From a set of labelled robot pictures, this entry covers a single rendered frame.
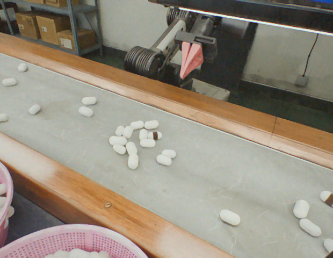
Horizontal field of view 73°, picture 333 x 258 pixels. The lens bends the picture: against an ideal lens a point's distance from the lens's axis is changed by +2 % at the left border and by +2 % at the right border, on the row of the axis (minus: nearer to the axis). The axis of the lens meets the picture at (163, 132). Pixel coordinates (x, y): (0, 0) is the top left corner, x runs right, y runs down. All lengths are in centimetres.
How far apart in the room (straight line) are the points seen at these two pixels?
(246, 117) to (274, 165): 15
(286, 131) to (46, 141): 56
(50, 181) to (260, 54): 228
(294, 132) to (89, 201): 49
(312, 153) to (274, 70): 196
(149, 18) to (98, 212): 253
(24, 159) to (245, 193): 42
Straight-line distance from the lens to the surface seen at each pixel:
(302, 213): 46
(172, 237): 36
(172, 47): 97
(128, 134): 52
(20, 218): 52
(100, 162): 48
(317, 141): 64
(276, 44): 246
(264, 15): 23
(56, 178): 44
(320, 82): 258
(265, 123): 63
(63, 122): 61
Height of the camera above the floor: 108
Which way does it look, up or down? 38 degrees down
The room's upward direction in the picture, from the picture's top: 5 degrees clockwise
